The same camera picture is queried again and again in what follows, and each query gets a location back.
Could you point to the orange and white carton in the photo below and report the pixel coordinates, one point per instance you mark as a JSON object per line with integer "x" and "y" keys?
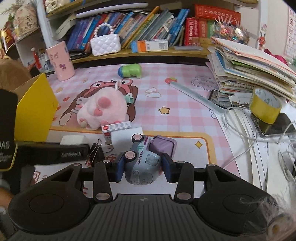
{"x": 149, "y": 45}

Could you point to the black smartphone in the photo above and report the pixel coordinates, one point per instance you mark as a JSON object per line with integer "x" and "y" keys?
{"x": 277, "y": 127}

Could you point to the red flat box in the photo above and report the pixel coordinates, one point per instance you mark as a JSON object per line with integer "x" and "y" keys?
{"x": 217, "y": 14}

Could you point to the green and blue toy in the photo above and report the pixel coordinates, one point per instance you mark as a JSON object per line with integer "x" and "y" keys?
{"x": 130, "y": 70}

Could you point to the red thick books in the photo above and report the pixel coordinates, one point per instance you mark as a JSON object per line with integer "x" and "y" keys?
{"x": 195, "y": 31}

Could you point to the flat beige books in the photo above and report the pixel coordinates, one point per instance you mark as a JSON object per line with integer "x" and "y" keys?
{"x": 66, "y": 25}

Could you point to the pink cartoon cup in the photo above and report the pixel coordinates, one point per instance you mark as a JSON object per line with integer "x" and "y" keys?
{"x": 61, "y": 61}

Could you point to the stack of books and papers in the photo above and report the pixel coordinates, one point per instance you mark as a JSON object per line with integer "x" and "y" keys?
{"x": 249, "y": 67}

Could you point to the pink plush toy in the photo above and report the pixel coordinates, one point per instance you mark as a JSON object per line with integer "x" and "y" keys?
{"x": 101, "y": 109}

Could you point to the red tassel ornament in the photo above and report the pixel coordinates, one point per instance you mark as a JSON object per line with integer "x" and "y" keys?
{"x": 36, "y": 58}

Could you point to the yellow cardboard box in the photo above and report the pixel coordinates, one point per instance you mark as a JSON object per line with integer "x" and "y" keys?
{"x": 34, "y": 111}

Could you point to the grey fuzzy fur trim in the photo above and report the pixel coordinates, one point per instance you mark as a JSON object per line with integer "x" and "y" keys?
{"x": 270, "y": 208}

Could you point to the white shelf unit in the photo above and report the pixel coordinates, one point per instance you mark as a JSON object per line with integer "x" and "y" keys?
{"x": 25, "y": 49}

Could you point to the grey flat case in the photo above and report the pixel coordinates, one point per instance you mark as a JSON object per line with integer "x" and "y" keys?
{"x": 188, "y": 48}

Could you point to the colourful sequin decoration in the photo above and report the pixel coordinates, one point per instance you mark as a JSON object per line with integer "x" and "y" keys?
{"x": 231, "y": 30}

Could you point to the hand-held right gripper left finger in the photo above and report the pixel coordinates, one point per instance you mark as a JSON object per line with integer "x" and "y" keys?
{"x": 119, "y": 169}

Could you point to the pen holder with pens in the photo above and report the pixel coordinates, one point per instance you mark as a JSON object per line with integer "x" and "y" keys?
{"x": 45, "y": 62}

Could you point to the wall chart poster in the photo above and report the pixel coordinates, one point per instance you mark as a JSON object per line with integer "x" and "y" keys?
{"x": 291, "y": 30}

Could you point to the blue and purple toy truck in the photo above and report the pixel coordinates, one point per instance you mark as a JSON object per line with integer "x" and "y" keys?
{"x": 143, "y": 162}

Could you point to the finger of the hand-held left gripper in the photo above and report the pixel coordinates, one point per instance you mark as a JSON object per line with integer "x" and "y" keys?
{"x": 57, "y": 154}

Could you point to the row of colourful books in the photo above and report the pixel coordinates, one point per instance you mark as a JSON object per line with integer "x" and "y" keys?
{"x": 129, "y": 27}

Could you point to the small white staples box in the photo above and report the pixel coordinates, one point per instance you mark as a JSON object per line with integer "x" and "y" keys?
{"x": 115, "y": 127}

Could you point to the yellow tape roll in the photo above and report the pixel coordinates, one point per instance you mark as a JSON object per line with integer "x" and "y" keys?
{"x": 266, "y": 106}

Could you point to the cartoon wall sticker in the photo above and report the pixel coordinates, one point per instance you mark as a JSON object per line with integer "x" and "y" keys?
{"x": 262, "y": 37}

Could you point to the mint green small case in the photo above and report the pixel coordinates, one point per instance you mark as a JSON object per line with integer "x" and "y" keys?
{"x": 130, "y": 99}

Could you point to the brown and white cat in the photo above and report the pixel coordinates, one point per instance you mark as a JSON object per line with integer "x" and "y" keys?
{"x": 13, "y": 74}

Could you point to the white rolled paper tube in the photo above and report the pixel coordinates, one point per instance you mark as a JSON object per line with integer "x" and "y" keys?
{"x": 111, "y": 9}

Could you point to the white paper sheets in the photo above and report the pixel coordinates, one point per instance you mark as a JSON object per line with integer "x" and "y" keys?
{"x": 266, "y": 160}

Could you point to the black binder clip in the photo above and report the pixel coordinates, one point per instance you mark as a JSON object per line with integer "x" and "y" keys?
{"x": 96, "y": 150}

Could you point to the strawberry ruler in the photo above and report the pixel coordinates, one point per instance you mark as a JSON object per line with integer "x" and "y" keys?
{"x": 196, "y": 93}

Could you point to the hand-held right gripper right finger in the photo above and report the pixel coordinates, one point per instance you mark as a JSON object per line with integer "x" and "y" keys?
{"x": 167, "y": 170}

